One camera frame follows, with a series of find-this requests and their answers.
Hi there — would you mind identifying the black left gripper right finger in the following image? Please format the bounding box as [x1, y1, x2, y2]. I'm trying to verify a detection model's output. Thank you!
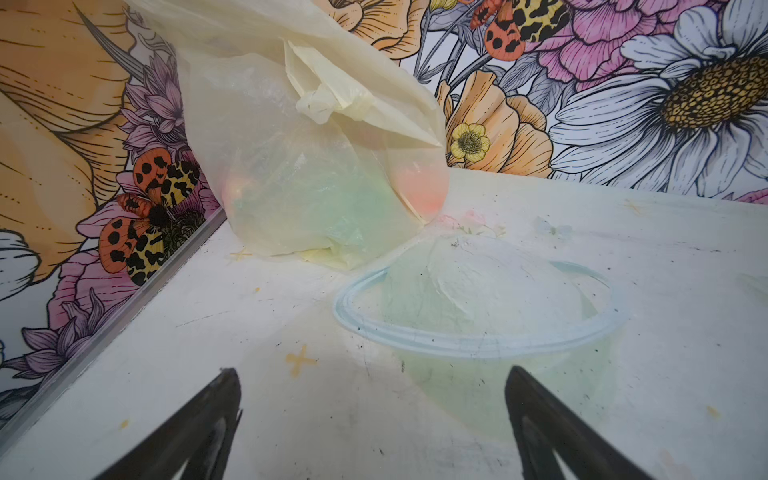
[504, 366, 651, 480]

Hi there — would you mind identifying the clear plastic bowl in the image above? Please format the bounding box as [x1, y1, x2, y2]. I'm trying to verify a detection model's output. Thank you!
[333, 234, 627, 438]

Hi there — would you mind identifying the translucent cream plastic bag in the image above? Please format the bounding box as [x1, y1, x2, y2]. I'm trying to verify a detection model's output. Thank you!
[135, 1, 449, 269]

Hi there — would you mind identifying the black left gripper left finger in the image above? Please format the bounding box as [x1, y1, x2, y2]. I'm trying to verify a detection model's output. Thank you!
[97, 368, 242, 479]

